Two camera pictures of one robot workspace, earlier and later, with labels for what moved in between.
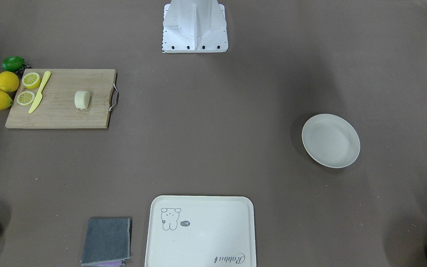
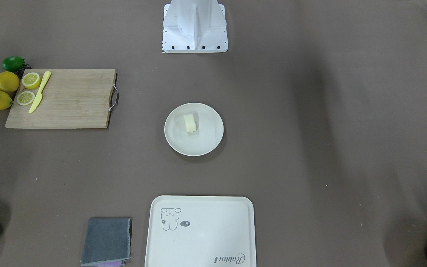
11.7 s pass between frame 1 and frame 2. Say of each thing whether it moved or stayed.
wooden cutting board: stayed
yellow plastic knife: stayed
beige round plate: moved
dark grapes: stayed
